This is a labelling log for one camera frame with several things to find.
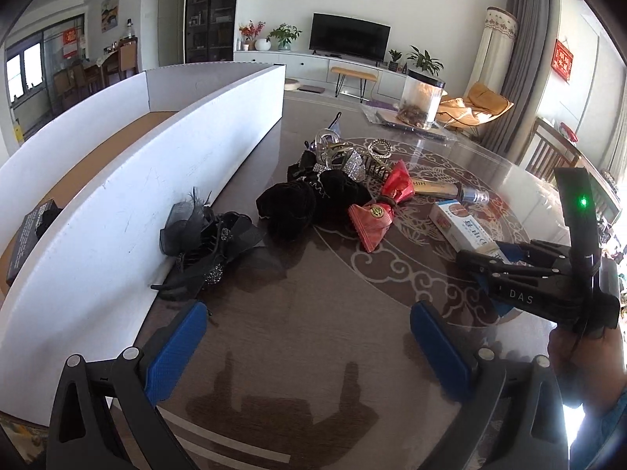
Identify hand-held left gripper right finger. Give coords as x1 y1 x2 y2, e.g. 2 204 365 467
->
409 301 571 470

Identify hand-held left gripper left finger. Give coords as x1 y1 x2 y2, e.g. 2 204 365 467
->
46 301 211 470

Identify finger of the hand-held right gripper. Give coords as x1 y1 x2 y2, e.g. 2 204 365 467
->
455 239 574 280
473 268 591 326

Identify white orange medicine box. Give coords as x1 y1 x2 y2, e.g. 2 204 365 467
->
429 201 510 261

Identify white foam board divider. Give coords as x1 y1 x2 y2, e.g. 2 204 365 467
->
0 61 286 424

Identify black printed box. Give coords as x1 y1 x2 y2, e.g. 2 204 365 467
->
6 199 64 287

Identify person's right forearm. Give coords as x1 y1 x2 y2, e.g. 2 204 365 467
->
568 387 627 470

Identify glass-topped patterned desktop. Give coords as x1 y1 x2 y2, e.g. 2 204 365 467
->
105 90 627 470

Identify person's right hand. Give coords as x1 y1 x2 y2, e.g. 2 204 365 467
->
547 320 627 409

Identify gold tube with silver cap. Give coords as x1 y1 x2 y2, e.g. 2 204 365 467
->
411 179 491 205

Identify wooden slatted chair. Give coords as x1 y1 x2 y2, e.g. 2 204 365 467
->
526 116 584 182

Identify red bow hair clip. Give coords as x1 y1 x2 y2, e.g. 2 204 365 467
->
348 159 417 254

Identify black rhinestone bow hair claw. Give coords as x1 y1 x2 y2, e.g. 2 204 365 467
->
151 210 265 303

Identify black mesh feather hair flower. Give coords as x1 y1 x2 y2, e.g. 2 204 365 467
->
160 187 216 260

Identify silver rhinestone hair accessories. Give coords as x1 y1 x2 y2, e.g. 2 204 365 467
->
365 139 395 182

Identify yellow lounge chair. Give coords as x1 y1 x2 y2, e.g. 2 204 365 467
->
437 81 515 130

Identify black velvet trimmed hair bow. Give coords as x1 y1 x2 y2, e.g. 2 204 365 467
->
289 149 373 228

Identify silver rhinestone hair claw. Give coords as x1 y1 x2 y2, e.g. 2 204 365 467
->
338 152 366 182

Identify clear fish tank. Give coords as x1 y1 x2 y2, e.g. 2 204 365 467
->
397 69 448 130

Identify patterned cloth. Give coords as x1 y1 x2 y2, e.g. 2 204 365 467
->
0 411 50 470

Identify grey curtain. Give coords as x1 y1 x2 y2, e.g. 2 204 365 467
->
482 0 552 165

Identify covered floor air conditioner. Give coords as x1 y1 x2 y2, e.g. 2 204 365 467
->
468 6 518 103

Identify large leafy potted plant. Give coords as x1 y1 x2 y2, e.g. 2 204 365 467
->
406 45 444 76

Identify wooden bench stool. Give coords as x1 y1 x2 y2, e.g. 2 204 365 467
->
330 66 379 98

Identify white television cabinet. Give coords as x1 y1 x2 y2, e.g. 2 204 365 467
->
234 49 410 101

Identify black television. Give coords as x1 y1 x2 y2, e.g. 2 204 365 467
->
310 12 391 63

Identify brown dining chair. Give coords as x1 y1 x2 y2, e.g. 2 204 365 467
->
118 38 139 78

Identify bushy green potted plant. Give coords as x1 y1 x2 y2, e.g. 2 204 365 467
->
267 23 303 52

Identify white door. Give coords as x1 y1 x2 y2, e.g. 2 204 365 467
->
159 0 187 67

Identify red flower bouquet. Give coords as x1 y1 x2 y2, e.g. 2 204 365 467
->
238 20 265 51

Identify dark glass display cabinet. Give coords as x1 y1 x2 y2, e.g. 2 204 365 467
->
183 0 241 64

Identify red wall hanging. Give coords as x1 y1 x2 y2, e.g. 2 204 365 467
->
551 38 574 82

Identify framed wall painting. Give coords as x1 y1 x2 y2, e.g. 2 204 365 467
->
100 0 121 31

